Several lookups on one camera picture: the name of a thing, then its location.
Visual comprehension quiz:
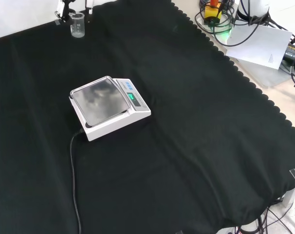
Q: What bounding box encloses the yellow stop button box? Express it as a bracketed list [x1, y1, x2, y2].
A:
[203, 0, 223, 27]

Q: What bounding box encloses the black looped cable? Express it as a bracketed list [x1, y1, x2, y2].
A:
[194, 4, 270, 47]

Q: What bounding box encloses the black bench cloth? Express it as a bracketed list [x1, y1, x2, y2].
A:
[0, 0, 295, 234]

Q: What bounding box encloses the black power adapter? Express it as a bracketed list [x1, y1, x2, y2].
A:
[282, 41, 295, 68]

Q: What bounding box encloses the small clear glass beaker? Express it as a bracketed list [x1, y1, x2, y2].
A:
[70, 12, 86, 39]

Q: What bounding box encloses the aluminium bench bracket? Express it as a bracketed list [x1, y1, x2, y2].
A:
[281, 168, 295, 208]

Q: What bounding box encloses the white electronic balance steel pan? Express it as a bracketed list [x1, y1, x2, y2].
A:
[69, 76, 152, 142]

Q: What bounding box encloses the grey pale board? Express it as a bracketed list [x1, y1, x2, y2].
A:
[231, 57, 295, 88]

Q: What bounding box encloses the white paper sheet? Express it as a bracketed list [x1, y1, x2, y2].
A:
[225, 24, 294, 71]

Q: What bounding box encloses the black cable bundle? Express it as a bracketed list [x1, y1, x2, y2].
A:
[232, 195, 295, 234]

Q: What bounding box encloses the black balance power cable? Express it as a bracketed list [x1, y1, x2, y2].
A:
[70, 128, 85, 234]

